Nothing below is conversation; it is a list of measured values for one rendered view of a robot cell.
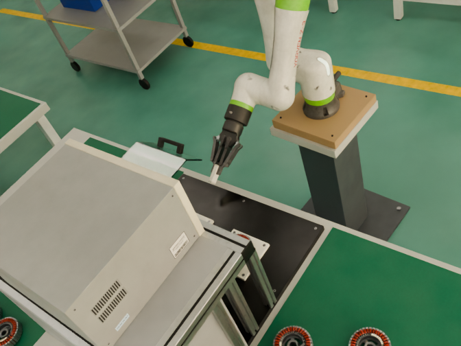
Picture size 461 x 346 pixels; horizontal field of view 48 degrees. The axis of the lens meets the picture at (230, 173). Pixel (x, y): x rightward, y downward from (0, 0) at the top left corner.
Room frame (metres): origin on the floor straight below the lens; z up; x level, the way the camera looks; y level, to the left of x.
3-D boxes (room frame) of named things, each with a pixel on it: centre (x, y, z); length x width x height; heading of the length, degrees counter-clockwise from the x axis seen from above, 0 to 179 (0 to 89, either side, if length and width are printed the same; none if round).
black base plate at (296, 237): (1.14, 0.16, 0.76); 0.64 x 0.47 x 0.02; 39
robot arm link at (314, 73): (1.58, -0.44, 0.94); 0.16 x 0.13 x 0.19; 30
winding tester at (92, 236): (0.95, 0.41, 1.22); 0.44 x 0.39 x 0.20; 39
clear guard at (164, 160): (1.29, 0.27, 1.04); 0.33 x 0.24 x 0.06; 129
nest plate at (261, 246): (1.05, 0.07, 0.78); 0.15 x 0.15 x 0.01; 39
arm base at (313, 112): (1.61, -0.48, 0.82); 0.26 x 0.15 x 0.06; 129
